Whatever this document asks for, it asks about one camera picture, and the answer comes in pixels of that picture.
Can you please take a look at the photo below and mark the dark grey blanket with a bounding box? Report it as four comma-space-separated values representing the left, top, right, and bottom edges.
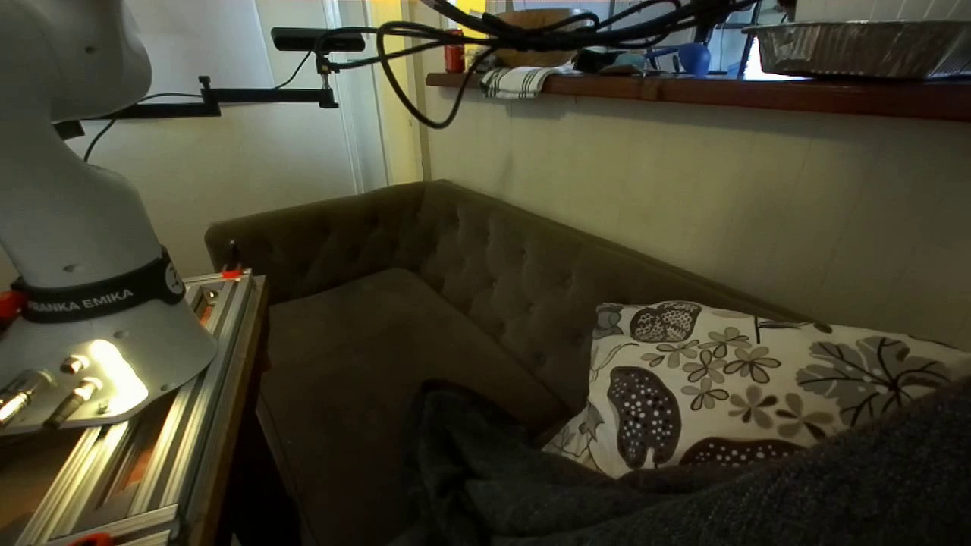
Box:
403, 373, 971, 546

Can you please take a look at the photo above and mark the brown tufted sofa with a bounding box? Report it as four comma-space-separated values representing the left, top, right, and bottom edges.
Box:
203, 178, 971, 546

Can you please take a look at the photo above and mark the striped folded towel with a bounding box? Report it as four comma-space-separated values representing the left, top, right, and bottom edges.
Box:
477, 64, 570, 104

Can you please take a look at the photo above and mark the red drink can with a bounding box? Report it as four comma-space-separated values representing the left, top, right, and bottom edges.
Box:
439, 26, 468, 76

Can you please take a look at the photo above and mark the large floral print pillow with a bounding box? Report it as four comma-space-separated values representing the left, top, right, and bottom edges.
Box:
540, 296, 971, 482

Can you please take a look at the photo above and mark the blue cup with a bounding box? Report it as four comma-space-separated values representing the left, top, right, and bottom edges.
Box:
676, 40, 717, 76

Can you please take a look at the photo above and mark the dark wooden shelf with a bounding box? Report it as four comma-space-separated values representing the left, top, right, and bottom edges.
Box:
422, 71, 971, 127

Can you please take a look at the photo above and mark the aluminium foil tray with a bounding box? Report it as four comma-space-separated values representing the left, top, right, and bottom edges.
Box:
742, 19, 971, 84

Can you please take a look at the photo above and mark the orange handled clamp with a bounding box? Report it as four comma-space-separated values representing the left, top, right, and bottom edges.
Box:
216, 238, 251, 284

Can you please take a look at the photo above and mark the black stereo camera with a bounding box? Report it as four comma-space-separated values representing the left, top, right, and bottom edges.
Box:
269, 23, 367, 55

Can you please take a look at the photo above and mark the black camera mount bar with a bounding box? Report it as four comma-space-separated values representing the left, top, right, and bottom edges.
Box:
53, 52, 343, 139

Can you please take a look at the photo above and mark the aluminium extrusion base frame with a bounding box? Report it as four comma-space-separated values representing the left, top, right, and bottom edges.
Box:
0, 268, 274, 546

